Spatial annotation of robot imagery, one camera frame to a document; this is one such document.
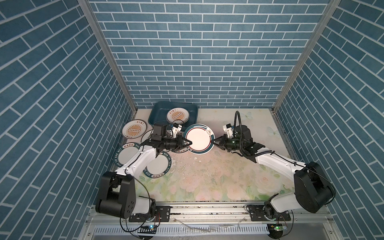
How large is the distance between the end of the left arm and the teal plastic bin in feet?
Result: 1.29

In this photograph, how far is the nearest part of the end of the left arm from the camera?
629 millimetres

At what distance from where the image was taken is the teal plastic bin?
114 cm
